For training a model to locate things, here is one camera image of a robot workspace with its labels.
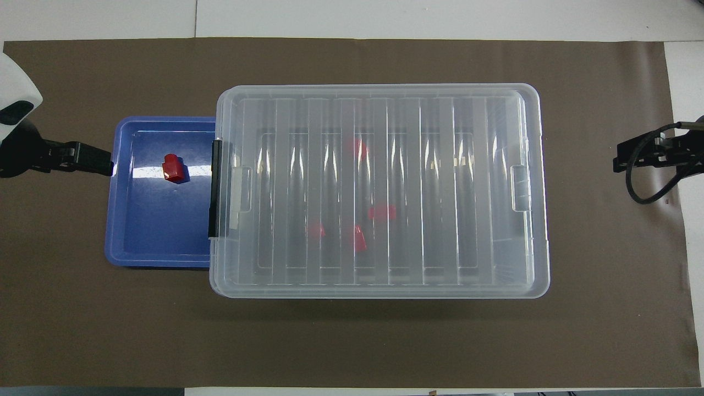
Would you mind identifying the brown paper mat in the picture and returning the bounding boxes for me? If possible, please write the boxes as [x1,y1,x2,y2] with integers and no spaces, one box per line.
[0,37,702,388]

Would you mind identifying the blue plastic tray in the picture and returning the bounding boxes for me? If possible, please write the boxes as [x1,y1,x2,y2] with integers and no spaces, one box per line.
[104,115,218,269]

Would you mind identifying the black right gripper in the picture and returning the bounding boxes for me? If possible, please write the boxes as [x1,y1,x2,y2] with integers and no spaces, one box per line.
[613,117,704,173]

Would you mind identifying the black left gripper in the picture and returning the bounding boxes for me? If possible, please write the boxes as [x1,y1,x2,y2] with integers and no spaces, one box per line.
[0,118,114,178]

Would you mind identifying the clear ribbed plastic lid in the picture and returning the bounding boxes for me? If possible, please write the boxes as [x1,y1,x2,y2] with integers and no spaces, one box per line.
[209,84,551,299]

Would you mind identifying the clear plastic storage box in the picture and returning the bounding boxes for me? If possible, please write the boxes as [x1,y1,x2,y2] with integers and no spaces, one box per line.
[209,88,543,298]

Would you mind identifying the black box latch handle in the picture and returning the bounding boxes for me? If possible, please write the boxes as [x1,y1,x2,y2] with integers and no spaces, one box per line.
[208,139,224,238]

